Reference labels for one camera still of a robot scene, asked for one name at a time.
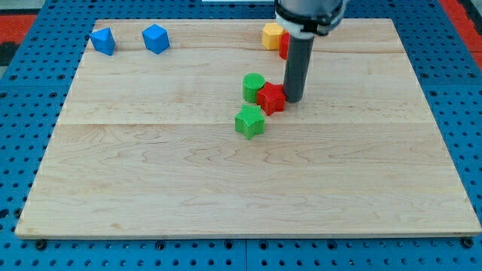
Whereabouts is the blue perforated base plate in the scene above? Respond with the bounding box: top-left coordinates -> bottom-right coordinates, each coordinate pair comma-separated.
1,0 -> 481,270

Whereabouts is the wooden board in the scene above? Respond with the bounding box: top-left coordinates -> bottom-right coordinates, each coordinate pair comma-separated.
16,19 -> 481,239

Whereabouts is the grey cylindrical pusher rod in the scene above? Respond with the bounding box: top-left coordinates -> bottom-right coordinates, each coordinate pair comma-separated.
283,37 -> 314,103

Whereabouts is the red star block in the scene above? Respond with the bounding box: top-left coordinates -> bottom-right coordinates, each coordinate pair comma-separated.
257,82 -> 285,116

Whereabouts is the yellow hexagon block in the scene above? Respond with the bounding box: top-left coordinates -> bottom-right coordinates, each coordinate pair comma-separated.
261,23 -> 284,50

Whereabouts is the green star block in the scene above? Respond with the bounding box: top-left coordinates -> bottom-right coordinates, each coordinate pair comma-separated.
235,105 -> 265,140

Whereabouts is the green cylinder block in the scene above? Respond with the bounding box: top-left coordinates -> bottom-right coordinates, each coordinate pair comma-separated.
243,73 -> 266,103

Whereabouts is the red circle block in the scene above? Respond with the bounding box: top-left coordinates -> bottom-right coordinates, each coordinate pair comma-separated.
279,32 -> 290,59

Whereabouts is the blue cube block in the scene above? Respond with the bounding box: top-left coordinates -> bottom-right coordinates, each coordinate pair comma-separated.
142,24 -> 170,54

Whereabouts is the blue triangle block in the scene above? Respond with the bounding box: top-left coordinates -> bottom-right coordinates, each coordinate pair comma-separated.
89,28 -> 115,56

